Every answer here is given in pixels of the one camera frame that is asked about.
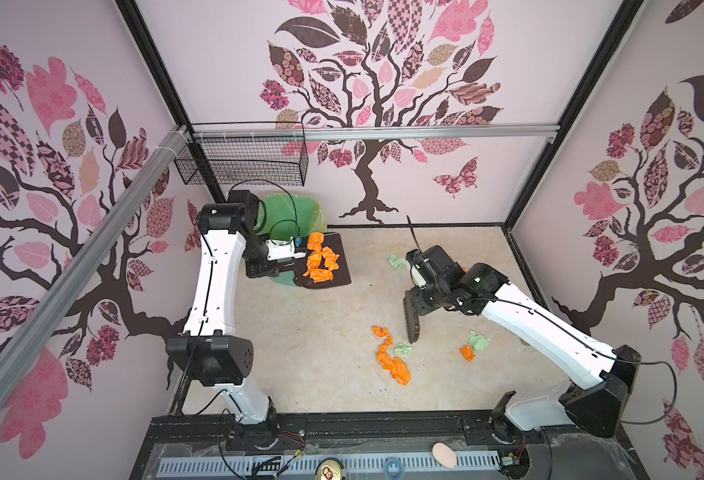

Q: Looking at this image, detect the dark brown hand brush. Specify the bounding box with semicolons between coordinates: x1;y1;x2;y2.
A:
401;215;428;344

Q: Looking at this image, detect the dark brown dustpan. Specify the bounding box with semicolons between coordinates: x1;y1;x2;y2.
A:
293;232;351;290

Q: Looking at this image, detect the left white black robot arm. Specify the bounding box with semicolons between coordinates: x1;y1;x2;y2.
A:
166;190;279;425

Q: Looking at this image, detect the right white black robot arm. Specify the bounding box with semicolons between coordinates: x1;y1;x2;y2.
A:
403;245;641;444

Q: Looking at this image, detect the green scrap back centre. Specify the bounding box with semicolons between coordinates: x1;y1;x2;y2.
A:
387;254;409;270

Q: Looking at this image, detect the green scrap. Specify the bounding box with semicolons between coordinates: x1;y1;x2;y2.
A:
387;254;409;270
467;330;490;354
394;343;413;356

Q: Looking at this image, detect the green bin with liner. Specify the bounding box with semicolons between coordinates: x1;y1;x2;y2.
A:
256;193;327;253

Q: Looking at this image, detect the orange scrap near bin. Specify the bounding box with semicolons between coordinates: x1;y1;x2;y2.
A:
303;232;340;284

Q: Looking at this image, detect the green scrap front right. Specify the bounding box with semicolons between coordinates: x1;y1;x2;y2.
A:
467;330;490;354

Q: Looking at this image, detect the green scrap front centre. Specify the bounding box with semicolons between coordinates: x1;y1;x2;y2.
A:
394;343;413;356

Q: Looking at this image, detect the orange scrap front right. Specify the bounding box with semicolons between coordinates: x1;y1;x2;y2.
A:
459;345;476;362

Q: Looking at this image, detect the orange scrap front centre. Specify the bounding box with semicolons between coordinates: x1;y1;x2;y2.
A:
371;326;412;386

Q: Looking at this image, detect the beige oval disc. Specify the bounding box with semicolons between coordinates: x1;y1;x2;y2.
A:
431;442;458;469

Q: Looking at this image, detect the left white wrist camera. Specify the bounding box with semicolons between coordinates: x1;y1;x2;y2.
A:
265;238;306;262

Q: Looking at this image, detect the black wire basket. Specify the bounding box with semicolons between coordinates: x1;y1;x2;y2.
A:
174;120;309;187

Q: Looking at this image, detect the silver aluminium rail back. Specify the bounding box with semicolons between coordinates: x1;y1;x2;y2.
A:
193;123;560;142

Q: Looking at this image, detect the silver aluminium rail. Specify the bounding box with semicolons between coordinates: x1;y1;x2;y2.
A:
0;125;189;411
193;123;560;142

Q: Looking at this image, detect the silver aluminium rail left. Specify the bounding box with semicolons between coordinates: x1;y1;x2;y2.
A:
0;125;189;411

